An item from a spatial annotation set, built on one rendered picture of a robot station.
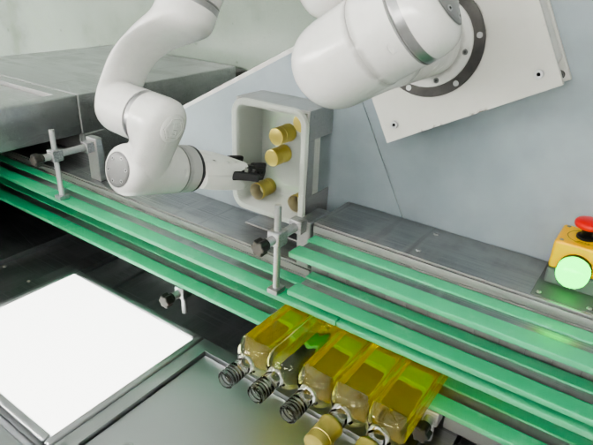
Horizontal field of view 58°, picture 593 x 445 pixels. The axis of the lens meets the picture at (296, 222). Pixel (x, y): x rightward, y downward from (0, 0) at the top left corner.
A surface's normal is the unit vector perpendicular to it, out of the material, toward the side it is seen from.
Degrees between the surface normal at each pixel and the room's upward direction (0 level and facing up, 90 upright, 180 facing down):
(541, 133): 0
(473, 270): 90
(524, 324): 90
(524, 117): 0
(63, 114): 90
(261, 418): 90
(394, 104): 4
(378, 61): 32
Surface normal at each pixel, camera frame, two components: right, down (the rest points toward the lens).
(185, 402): 0.04, -0.90
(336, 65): -0.40, 0.54
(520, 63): -0.52, 0.33
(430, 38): 0.04, 0.77
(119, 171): -0.54, 0.10
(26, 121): 0.81, 0.28
